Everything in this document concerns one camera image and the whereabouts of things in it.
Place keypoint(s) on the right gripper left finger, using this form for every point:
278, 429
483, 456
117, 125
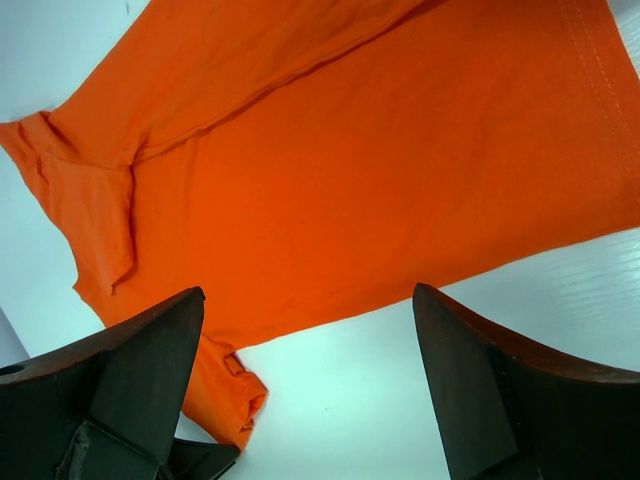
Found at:
106, 406

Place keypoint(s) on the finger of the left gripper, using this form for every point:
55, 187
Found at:
190, 459

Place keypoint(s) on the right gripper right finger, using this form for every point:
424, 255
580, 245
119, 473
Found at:
509, 407

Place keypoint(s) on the orange t-shirt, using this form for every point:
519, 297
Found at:
304, 162

